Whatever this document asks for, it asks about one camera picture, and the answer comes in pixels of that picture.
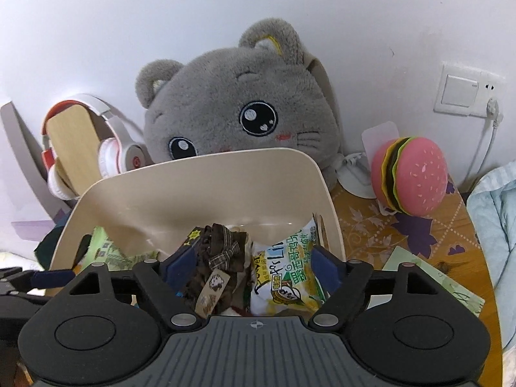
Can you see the grey cat plush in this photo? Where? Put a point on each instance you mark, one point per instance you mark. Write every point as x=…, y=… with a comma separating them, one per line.
x=225, y=100

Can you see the dark green tissue pack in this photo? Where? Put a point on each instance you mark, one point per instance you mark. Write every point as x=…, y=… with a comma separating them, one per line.
x=50, y=246

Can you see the white plastic bag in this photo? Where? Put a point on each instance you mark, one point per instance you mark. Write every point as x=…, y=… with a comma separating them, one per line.
x=16, y=260

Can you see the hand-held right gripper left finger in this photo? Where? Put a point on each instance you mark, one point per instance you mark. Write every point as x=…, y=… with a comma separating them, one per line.
x=179, y=268

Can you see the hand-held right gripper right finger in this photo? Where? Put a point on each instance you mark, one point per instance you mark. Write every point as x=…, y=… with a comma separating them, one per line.
x=326, y=270

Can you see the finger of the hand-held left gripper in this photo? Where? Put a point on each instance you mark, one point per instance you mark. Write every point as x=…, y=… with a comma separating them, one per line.
x=52, y=279

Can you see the white and red headphones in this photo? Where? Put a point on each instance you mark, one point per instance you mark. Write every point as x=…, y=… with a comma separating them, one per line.
x=115, y=157

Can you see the beige plastic storage bin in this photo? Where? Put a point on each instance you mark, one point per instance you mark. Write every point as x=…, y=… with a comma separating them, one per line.
x=181, y=193

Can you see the white and green leaflet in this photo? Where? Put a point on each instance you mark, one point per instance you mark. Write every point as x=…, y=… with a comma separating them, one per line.
x=463, y=294

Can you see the white stand base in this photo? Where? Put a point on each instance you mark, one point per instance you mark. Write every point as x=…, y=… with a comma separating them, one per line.
x=354, y=177

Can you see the green snack packet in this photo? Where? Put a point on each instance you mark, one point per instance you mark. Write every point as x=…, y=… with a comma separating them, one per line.
x=117, y=256

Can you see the brown dressed plush doll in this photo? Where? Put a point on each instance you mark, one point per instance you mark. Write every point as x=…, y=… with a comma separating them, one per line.
x=217, y=250

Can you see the light wooden board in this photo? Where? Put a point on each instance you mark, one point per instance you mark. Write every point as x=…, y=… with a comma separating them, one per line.
x=72, y=145

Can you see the wooden desktop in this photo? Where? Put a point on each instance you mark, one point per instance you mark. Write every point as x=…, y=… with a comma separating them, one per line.
x=455, y=225

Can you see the yellow-green cartoon snack packet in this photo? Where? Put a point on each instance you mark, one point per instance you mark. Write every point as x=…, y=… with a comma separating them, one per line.
x=282, y=274

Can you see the light blue clothing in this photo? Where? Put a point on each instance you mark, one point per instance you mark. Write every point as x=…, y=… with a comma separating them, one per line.
x=496, y=229

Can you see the white wall switch socket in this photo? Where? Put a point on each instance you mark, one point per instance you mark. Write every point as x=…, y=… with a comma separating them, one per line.
x=459, y=88

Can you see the pink burger toy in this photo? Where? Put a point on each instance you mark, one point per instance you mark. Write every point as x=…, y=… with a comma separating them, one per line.
x=419, y=173

